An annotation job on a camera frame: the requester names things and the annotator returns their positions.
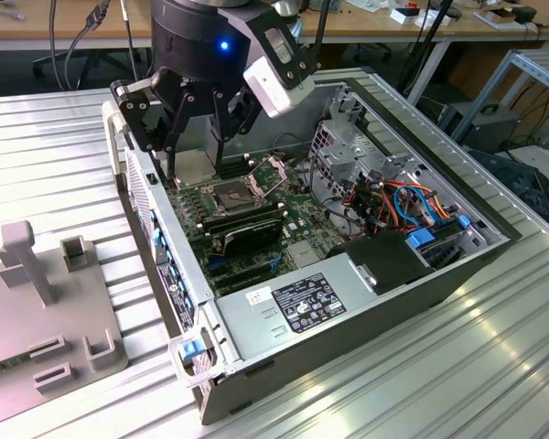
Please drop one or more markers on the silver finned chipset heatsink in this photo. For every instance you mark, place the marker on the silver finned chipset heatsink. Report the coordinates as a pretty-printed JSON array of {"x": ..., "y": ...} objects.
[{"x": 304, "y": 254}]

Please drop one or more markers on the silver CPU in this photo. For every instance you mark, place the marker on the silver CPU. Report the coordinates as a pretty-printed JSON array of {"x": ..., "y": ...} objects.
[{"x": 194, "y": 167}]

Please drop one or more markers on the grey power supply unit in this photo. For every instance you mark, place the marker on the grey power supply unit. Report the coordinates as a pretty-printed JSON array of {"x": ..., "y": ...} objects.
[{"x": 256, "y": 324}]

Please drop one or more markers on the metal drive cage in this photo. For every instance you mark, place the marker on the metal drive cage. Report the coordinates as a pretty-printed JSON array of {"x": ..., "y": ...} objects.
[{"x": 343, "y": 153}]

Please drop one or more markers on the hard disk in blue carrier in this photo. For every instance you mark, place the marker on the hard disk in blue carrier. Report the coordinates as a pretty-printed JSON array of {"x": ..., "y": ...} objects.
[{"x": 419, "y": 240}]

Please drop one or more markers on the black office chair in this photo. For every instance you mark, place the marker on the black office chair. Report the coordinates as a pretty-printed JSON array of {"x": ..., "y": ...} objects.
[
  {"x": 379, "y": 50},
  {"x": 89, "y": 56}
]

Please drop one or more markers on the grey plastic parts rack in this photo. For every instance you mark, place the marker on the grey plastic parts rack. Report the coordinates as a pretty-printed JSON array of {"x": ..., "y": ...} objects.
[{"x": 73, "y": 311}]

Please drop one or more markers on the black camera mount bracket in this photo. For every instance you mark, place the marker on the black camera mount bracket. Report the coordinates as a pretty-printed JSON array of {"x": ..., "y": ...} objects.
[{"x": 254, "y": 25}]

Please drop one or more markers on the dark bag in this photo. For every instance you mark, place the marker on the dark bag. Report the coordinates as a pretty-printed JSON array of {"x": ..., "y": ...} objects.
[{"x": 517, "y": 178}]

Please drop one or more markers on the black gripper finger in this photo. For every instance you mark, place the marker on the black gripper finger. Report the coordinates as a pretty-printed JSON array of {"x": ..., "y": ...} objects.
[
  {"x": 135, "y": 114},
  {"x": 218, "y": 114}
]

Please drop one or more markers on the green motherboard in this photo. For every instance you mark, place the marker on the green motherboard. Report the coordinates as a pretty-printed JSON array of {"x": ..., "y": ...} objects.
[{"x": 302, "y": 215}]

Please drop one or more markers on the CPU socket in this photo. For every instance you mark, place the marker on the CPU socket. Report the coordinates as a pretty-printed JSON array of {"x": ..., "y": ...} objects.
[{"x": 231, "y": 197}]

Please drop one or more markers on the open grey PC case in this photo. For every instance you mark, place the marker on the open grey PC case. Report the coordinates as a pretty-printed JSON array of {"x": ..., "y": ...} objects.
[{"x": 347, "y": 329}]

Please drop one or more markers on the green RAM stick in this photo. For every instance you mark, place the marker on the green RAM stick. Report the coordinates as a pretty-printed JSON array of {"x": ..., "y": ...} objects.
[{"x": 2, "y": 368}]

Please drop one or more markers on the brown cardboard box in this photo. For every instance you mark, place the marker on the brown cardboard box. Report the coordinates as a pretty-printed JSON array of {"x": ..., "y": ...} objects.
[{"x": 494, "y": 19}]

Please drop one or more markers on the black plastic shroud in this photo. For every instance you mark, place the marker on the black plastic shroud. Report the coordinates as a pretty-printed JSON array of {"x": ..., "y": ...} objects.
[{"x": 384, "y": 260}]

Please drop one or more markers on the light wooden desk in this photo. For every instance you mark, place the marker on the light wooden desk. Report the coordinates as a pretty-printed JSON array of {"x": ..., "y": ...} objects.
[
  {"x": 32, "y": 27},
  {"x": 375, "y": 23}
]

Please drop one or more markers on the small white box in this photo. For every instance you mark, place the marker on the small white box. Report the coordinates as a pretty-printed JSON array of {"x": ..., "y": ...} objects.
[{"x": 402, "y": 18}]

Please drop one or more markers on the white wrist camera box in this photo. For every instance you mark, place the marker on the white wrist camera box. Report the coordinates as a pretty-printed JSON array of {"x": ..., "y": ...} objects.
[{"x": 274, "y": 96}]

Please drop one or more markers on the installed RAM stick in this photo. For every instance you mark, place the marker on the installed RAM stick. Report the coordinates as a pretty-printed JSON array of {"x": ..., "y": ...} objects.
[{"x": 244, "y": 221}]

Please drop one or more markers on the grey metal shelf frame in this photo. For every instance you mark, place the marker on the grey metal shelf frame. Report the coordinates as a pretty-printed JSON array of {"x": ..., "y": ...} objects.
[{"x": 544, "y": 61}]

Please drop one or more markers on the black graphics card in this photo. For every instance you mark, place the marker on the black graphics card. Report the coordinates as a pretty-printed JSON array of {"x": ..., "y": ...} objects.
[{"x": 251, "y": 238}]

